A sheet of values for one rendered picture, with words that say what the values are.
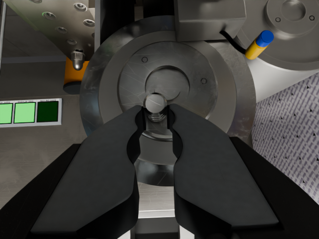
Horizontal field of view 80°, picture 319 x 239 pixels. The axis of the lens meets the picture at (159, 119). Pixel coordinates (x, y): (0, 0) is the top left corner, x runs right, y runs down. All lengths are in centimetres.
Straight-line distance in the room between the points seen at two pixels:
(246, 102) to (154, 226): 49
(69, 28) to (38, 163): 33
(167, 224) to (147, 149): 46
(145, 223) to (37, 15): 55
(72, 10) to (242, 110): 37
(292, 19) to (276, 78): 5
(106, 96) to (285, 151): 27
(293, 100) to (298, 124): 3
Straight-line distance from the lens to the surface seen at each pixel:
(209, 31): 17
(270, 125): 37
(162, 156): 15
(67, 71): 208
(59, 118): 56
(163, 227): 60
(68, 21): 47
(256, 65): 20
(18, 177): 61
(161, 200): 50
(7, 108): 64
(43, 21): 49
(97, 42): 20
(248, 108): 17
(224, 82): 17
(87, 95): 17
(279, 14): 23
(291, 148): 33
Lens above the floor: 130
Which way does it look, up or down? 9 degrees down
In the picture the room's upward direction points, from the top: 178 degrees clockwise
